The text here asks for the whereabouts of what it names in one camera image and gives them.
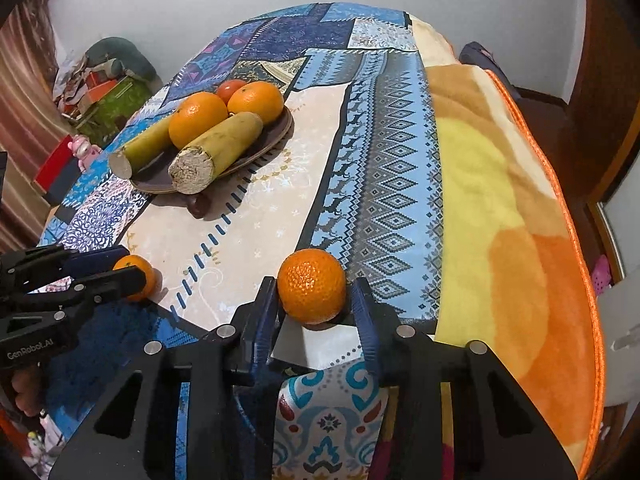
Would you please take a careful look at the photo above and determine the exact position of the white wardrobe door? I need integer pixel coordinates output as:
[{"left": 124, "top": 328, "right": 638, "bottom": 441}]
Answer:
[{"left": 594, "top": 149, "right": 640, "bottom": 282}]

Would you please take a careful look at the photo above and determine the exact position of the pile of clutter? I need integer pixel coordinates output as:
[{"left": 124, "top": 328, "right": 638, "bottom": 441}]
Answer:
[{"left": 52, "top": 54, "right": 127, "bottom": 122}]

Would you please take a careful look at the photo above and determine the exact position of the red box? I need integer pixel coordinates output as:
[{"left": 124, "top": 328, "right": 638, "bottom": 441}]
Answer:
[{"left": 33, "top": 134, "right": 84, "bottom": 199}]

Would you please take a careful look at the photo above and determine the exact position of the person's left hand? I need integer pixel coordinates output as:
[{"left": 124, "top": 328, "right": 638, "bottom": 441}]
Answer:
[{"left": 10, "top": 364, "right": 46, "bottom": 419}]

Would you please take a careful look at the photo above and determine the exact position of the blue patchwork blanket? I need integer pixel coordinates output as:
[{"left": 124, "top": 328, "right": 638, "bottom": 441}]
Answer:
[{"left": 37, "top": 2, "right": 447, "bottom": 480}]

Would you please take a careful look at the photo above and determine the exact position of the sugarcane piece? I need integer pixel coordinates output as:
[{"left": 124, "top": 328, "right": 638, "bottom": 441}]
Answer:
[
  {"left": 108, "top": 117, "right": 177, "bottom": 180},
  {"left": 168, "top": 111, "right": 265, "bottom": 196}
]

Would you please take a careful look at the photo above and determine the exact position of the large orange with sticker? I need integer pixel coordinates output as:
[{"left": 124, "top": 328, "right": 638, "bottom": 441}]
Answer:
[{"left": 227, "top": 81, "right": 285, "bottom": 126}]

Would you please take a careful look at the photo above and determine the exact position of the pink toy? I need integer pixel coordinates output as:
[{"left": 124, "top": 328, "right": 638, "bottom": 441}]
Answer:
[{"left": 69, "top": 134, "right": 104, "bottom": 171}]

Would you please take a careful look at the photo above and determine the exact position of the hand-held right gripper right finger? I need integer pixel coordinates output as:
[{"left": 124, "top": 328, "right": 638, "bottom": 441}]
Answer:
[{"left": 350, "top": 276, "right": 577, "bottom": 480}]

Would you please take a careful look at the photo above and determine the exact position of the wooden wardrobe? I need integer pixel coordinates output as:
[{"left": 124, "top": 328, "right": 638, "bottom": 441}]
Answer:
[{"left": 514, "top": 0, "right": 640, "bottom": 283}]

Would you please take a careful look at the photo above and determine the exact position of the striped brown curtain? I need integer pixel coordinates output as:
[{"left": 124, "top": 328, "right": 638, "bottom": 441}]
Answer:
[{"left": 0, "top": 0, "right": 67, "bottom": 253}]

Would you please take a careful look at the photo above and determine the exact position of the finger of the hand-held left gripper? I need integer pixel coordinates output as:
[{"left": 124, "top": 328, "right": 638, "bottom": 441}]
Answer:
[
  {"left": 0, "top": 265, "right": 151, "bottom": 317},
  {"left": 0, "top": 244, "right": 132, "bottom": 283}
]

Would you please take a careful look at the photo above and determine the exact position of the purple plate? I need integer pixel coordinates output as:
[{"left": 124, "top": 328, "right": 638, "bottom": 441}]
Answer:
[{"left": 127, "top": 104, "right": 294, "bottom": 196}]

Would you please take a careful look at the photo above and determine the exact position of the grey backpack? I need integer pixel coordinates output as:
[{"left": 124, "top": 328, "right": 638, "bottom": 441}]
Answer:
[{"left": 458, "top": 41, "right": 519, "bottom": 102}]

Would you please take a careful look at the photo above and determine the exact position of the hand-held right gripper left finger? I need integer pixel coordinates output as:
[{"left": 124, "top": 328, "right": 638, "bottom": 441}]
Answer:
[{"left": 50, "top": 275, "right": 280, "bottom": 480}]

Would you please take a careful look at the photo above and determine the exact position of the yellow orange fleece blanket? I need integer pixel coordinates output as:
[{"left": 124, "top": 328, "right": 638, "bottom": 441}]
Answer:
[{"left": 409, "top": 14, "right": 609, "bottom": 480}]

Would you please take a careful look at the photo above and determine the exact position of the grey pillow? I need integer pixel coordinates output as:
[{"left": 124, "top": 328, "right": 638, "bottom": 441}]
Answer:
[{"left": 82, "top": 36, "right": 159, "bottom": 82}]

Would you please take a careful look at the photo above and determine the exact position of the small dark red fruit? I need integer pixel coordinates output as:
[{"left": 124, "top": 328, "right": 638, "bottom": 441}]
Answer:
[{"left": 187, "top": 193, "right": 211, "bottom": 220}]

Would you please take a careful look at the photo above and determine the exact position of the small tangerine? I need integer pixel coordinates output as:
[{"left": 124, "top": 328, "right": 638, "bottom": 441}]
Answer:
[
  {"left": 277, "top": 248, "right": 347, "bottom": 325},
  {"left": 112, "top": 254, "right": 157, "bottom": 304}
]

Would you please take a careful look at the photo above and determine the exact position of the red tomato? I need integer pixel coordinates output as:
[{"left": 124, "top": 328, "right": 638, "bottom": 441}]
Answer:
[{"left": 215, "top": 79, "right": 249, "bottom": 106}]

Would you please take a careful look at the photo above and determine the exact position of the pink cloth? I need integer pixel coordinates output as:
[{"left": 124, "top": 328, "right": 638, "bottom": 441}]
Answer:
[{"left": 592, "top": 254, "right": 614, "bottom": 297}]

